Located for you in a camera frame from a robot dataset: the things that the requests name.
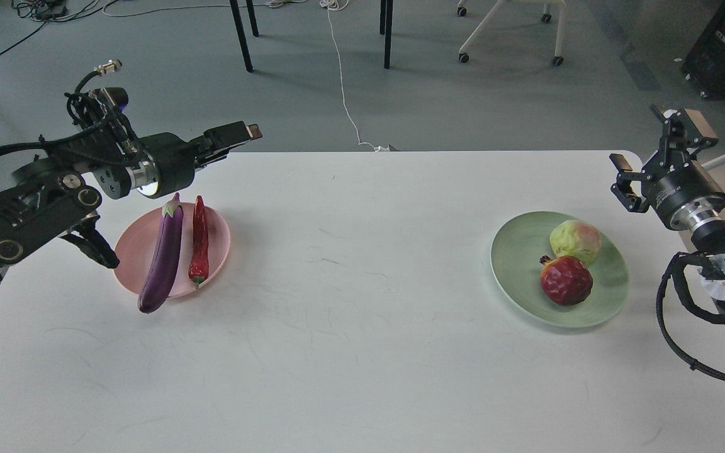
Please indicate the purple eggplant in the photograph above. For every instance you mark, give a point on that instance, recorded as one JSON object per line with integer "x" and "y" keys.
{"x": 164, "y": 265}

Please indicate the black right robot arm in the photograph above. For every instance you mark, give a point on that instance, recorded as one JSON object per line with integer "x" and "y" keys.
{"x": 698, "y": 279}

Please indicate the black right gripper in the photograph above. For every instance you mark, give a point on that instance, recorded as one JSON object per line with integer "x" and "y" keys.
{"x": 679, "y": 190}

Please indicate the red chili pepper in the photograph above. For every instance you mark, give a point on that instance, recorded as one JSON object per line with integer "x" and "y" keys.
{"x": 199, "y": 267}

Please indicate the red pomegranate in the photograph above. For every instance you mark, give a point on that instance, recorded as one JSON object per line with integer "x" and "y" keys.
{"x": 565, "y": 280}

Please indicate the pink plate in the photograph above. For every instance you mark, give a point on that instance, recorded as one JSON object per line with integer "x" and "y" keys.
{"x": 135, "y": 250}

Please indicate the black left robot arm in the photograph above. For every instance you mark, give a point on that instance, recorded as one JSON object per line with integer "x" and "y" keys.
{"x": 58, "y": 195}

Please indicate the green pink peach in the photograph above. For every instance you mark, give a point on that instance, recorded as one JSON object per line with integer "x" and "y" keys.
{"x": 576, "y": 238}

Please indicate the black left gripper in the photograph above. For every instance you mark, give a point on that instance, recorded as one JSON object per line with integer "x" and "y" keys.
{"x": 173, "y": 162}

